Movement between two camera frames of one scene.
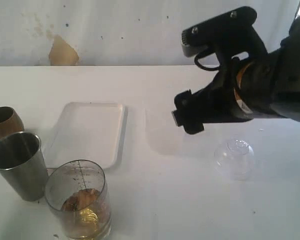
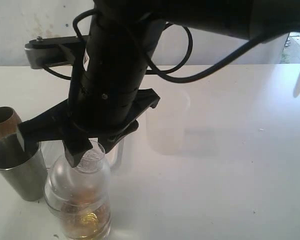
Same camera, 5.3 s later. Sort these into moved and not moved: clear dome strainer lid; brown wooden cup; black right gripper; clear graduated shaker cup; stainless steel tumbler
Moved: clear dome strainer lid; black right gripper
Not moved: stainless steel tumbler; brown wooden cup; clear graduated shaker cup
